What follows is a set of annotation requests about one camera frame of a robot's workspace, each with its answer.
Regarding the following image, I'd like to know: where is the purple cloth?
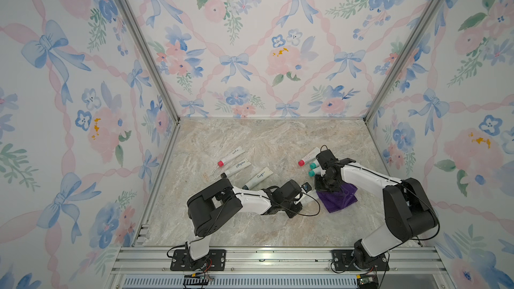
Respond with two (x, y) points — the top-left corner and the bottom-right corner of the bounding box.
(317, 183), (357, 213)

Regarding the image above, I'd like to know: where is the white toothpaste tube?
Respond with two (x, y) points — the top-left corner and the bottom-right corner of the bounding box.
(309, 161), (319, 169)

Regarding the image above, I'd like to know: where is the white tube pink cap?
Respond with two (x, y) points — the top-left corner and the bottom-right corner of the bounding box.
(218, 147), (245, 167)
(298, 147), (320, 167)

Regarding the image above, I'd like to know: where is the white tube black cap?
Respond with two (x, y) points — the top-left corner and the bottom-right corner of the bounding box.
(300, 191), (319, 206)

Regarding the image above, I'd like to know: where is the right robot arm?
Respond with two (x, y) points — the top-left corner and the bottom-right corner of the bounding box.
(315, 149), (440, 269)

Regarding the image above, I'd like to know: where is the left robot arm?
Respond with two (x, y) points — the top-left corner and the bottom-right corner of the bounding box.
(186, 178), (311, 262)

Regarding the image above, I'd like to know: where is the white tube dark cap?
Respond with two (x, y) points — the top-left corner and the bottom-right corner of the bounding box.
(221, 159), (252, 178)

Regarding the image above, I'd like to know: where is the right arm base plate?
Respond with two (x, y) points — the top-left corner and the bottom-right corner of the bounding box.
(331, 249), (390, 272)

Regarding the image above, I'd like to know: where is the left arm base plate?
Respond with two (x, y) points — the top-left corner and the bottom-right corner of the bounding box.
(170, 249), (227, 272)

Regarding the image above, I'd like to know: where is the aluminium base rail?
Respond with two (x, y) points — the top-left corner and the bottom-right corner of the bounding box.
(105, 247), (455, 288)

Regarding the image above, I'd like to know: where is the aluminium corner post left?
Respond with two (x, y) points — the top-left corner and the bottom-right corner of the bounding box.
(115, 0), (180, 124)

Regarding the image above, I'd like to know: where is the aluminium corner post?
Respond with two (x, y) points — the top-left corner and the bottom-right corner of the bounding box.
(364, 0), (445, 126)
(115, 0), (180, 124)

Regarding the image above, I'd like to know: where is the aluminium corner post right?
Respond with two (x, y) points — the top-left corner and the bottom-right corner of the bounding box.
(364, 0), (445, 126)

